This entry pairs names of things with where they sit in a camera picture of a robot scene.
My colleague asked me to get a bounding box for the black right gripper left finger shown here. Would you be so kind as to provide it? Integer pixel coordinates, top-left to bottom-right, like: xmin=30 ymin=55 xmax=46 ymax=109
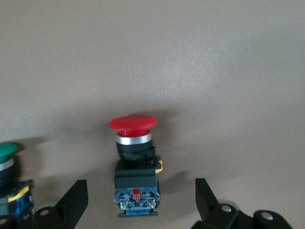
xmin=32 ymin=180 xmax=89 ymax=229

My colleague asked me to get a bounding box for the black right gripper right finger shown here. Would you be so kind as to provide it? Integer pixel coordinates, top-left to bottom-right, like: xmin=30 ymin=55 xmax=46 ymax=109
xmin=192 ymin=178 xmax=254 ymax=229

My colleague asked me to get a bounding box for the red mushroom push button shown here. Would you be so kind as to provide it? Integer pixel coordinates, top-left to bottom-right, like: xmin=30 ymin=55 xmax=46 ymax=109
xmin=108 ymin=115 xmax=164 ymax=218

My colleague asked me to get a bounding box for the green mushroom push button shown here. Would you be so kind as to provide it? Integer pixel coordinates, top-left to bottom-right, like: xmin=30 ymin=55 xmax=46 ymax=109
xmin=0 ymin=142 xmax=36 ymax=219

